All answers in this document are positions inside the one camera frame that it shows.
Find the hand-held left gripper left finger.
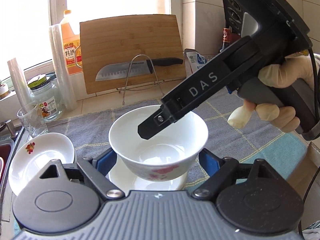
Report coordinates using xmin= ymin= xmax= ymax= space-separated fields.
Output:
xmin=39 ymin=147 xmax=125 ymax=202

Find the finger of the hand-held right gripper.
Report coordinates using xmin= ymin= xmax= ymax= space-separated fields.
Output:
xmin=137 ymin=104 xmax=184 ymax=140

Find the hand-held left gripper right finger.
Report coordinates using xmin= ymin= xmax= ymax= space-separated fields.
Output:
xmin=191 ymin=148 xmax=283 ymax=202

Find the white bowl with pink flowers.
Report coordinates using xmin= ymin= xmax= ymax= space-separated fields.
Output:
xmin=108 ymin=105 xmax=209 ymax=182

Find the small white fruit-print plate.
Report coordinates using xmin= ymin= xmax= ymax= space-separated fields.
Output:
xmin=109 ymin=164 xmax=188 ymax=192

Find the large white fruit-print plate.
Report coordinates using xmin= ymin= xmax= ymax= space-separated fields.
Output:
xmin=8 ymin=133 xmax=75 ymax=197

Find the person's right hand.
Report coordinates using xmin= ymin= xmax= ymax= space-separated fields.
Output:
xmin=228 ymin=54 xmax=316 ymax=133

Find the grey and teal checked mat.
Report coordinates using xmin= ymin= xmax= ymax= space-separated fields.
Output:
xmin=14 ymin=87 xmax=308 ymax=240

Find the dark bottle with red label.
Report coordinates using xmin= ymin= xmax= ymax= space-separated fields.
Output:
xmin=220 ymin=27 xmax=240 ymax=53

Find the white and blue bag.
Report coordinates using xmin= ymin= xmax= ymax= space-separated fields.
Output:
xmin=184 ymin=49 xmax=215 ymax=79

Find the glass jar with green lid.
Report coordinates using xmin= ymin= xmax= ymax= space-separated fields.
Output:
xmin=27 ymin=74 xmax=63 ymax=122

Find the clear drinking glass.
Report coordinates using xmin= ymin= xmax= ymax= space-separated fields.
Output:
xmin=17 ymin=101 xmax=49 ymax=137

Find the bamboo cutting board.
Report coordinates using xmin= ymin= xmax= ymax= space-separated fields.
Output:
xmin=79 ymin=14 xmax=187 ymax=95

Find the metal sink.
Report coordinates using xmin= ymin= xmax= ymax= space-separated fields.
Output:
xmin=0 ymin=120 xmax=25 ymax=205

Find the brown cardboard box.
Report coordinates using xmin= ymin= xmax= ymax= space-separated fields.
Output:
xmin=285 ymin=142 xmax=320 ymax=205

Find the dark red basin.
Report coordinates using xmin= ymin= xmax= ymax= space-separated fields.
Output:
xmin=0 ymin=140 xmax=14 ymax=180

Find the metal sink knob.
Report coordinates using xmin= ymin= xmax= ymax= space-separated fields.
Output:
xmin=4 ymin=119 xmax=15 ymax=133

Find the thick plastic wrap roll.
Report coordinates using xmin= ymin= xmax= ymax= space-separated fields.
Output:
xmin=49 ymin=24 xmax=77 ymax=111

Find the orange cooking wine bottle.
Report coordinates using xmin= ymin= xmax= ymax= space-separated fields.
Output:
xmin=62 ymin=10 xmax=83 ymax=75

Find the thin plastic wrap roll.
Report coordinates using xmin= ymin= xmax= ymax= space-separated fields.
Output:
xmin=7 ymin=58 xmax=32 ymax=110

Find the small potted plant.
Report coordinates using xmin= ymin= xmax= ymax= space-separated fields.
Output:
xmin=0 ymin=80 xmax=11 ymax=99

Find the metal wire rack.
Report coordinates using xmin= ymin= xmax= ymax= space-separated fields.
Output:
xmin=117 ymin=54 xmax=165 ymax=105

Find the kitchen knife with black handle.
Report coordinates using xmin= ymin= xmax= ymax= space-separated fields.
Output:
xmin=95 ymin=57 xmax=184 ymax=82

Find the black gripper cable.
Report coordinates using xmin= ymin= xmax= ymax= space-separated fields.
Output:
xmin=301 ymin=45 xmax=320 ymax=240

